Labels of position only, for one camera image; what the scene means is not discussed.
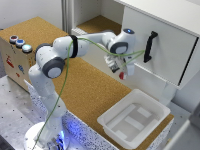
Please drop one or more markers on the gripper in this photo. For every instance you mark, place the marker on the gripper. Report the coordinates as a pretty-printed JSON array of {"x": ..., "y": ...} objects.
[{"x": 117, "y": 62}]

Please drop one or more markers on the pink block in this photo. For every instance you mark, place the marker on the pink block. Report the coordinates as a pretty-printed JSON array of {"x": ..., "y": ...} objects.
[{"x": 122, "y": 75}]

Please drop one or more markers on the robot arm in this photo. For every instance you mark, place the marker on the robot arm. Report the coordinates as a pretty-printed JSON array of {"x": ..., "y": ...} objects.
[{"x": 50, "y": 63}]

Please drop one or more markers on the white plastic box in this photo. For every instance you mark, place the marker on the white plastic box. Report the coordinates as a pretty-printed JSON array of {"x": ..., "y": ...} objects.
[{"x": 133, "y": 120}]

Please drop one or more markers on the wooden drawer box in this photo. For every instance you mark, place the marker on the wooden drawer box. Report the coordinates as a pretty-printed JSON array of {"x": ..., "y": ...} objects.
[{"x": 30, "y": 36}]

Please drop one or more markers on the white cabinet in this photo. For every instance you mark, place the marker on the white cabinet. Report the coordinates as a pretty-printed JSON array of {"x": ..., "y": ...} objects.
[{"x": 100, "y": 50}]

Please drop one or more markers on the white sliding door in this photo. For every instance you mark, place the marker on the white sliding door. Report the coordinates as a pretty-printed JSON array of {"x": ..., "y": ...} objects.
[{"x": 156, "y": 43}]

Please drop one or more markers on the green button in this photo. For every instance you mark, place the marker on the green button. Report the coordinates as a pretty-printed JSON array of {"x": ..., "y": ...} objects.
[{"x": 26, "y": 48}]

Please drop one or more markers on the blue button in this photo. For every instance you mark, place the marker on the blue button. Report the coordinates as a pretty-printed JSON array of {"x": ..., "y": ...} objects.
[{"x": 20, "y": 42}]

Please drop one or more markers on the red button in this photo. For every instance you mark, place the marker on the red button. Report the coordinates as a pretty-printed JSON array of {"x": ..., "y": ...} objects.
[{"x": 13, "y": 38}]

